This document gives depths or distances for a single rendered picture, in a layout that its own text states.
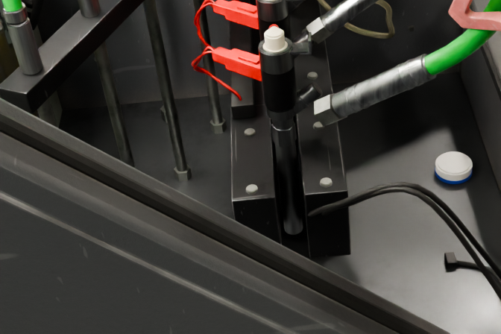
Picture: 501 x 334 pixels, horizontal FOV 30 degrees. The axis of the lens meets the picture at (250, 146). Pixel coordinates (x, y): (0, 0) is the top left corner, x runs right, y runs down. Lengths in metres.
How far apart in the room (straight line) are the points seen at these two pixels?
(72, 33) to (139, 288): 0.43
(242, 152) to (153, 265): 0.43
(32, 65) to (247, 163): 0.21
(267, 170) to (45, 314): 0.41
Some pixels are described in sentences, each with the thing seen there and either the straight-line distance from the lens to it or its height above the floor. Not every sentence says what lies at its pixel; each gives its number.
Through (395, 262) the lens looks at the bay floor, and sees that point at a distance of 0.94.
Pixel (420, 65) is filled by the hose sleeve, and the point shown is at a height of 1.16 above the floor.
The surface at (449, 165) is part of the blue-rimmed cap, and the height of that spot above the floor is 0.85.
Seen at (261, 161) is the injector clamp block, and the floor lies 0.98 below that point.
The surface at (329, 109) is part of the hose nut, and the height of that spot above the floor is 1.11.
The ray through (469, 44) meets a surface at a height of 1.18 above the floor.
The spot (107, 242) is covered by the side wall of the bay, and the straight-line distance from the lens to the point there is 0.41.
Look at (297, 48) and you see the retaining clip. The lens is 0.76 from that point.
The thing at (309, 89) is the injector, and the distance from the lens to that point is 0.79.
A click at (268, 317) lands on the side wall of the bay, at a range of 0.45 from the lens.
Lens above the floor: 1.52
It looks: 40 degrees down
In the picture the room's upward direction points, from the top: 8 degrees counter-clockwise
